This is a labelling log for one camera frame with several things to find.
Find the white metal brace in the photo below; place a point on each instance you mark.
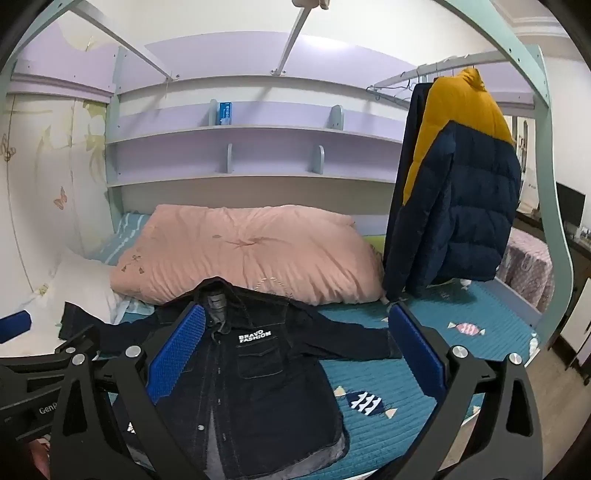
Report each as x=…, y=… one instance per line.
x=295, y=37
x=120, y=39

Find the light teal bunk bed frame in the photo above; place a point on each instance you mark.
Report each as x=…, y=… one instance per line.
x=556, y=240

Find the lilac shelf unit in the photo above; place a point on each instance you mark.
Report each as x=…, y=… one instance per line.
x=277, y=147

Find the dark hanging garment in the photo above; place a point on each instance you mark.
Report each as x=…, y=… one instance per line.
x=413, y=120

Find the small blue box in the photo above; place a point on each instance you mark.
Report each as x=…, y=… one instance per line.
x=225, y=113

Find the black monitor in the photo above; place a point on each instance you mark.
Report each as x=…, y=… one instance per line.
x=570, y=207

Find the navy and yellow puffer jacket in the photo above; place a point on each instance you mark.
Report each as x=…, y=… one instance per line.
x=471, y=198

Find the dark denim jacket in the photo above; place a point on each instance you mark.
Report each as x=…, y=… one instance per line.
x=258, y=378

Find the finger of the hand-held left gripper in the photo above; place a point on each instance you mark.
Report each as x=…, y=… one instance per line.
x=14, y=326
x=41, y=356

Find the striped light blue cloth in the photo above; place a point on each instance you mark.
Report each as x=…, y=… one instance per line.
x=124, y=235

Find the white butterfly print wardrobe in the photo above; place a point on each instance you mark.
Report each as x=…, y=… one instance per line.
x=46, y=184

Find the pink patterned bedspread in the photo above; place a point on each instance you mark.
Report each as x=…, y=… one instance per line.
x=526, y=267

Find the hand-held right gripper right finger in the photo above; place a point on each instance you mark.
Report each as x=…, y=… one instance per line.
x=415, y=355

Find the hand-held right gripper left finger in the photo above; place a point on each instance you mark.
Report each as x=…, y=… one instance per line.
x=178, y=355

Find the teal candy print bed sheet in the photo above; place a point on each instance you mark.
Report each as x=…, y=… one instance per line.
x=461, y=304

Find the metal clothes rail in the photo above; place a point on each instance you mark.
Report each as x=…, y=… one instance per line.
x=443, y=62

